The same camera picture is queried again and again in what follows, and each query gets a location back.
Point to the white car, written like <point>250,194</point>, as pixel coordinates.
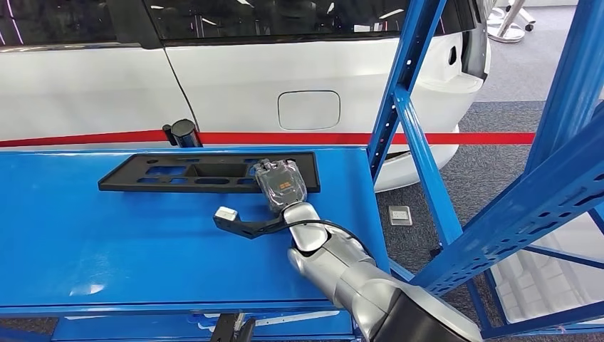
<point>94,85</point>

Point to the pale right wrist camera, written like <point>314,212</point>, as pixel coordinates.
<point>226,214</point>

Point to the grey floor socket box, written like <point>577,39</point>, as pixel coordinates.
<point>400,215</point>

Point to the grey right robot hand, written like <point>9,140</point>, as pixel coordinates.
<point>283,184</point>

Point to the black robot left leg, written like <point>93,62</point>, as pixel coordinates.
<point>226,330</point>

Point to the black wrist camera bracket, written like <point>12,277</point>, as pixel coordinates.
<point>245,230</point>

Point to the large white plastic bin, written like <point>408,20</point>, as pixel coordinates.
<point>533,283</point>

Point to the red barrier belt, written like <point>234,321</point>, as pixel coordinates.
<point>283,138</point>

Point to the white stand base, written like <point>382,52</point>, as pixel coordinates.
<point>507,30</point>

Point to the black barrier post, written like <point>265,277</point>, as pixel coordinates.
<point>185,132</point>

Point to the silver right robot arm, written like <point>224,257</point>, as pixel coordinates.
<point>339,274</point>

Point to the long black plastic part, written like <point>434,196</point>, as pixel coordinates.
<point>141,181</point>

